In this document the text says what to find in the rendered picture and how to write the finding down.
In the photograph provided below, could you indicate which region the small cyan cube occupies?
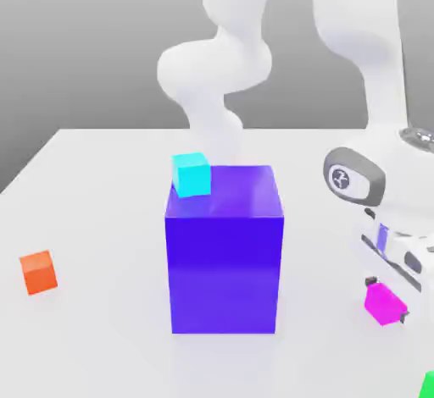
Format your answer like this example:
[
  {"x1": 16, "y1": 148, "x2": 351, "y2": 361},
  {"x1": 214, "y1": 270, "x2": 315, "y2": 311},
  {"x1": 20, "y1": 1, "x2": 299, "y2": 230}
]
[{"x1": 170, "y1": 152, "x2": 213, "y2": 200}]

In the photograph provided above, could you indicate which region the small orange cube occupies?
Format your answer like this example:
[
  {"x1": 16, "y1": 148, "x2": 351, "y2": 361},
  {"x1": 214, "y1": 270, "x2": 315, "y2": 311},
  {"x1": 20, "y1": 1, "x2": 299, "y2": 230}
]
[{"x1": 19, "y1": 249, "x2": 59, "y2": 296}]

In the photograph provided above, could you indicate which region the small green cube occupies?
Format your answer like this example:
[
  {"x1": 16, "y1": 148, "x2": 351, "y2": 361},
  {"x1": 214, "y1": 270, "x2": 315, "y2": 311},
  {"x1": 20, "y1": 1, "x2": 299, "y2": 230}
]
[{"x1": 418, "y1": 370, "x2": 434, "y2": 398}]

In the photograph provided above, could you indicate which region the small magenta cube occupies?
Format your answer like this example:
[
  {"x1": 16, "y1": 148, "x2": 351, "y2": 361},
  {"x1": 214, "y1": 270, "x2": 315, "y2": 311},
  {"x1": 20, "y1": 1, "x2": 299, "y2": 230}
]
[{"x1": 364, "y1": 282, "x2": 409, "y2": 328}]

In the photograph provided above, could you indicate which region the large purple box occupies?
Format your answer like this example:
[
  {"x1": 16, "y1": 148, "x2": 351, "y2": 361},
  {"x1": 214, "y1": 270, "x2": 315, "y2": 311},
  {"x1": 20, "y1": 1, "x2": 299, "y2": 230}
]
[{"x1": 164, "y1": 164, "x2": 285, "y2": 335}]

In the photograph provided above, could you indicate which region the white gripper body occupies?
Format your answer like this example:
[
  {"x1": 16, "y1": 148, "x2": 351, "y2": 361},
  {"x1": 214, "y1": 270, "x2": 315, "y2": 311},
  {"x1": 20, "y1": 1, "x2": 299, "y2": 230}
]
[{"x1": 359, "y1": 232, "x2": 426, "y2": 300}]

